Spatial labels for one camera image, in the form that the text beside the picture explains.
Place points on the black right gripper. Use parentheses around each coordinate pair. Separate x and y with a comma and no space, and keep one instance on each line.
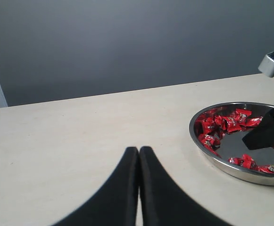
(261,136)

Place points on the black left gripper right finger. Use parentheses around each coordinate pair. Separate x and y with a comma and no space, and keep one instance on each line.
(163,202)

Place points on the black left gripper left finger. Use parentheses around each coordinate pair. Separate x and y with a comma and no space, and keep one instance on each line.
(115,203)

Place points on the round stainless steel plate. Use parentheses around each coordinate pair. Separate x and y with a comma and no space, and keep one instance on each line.
(233,146)

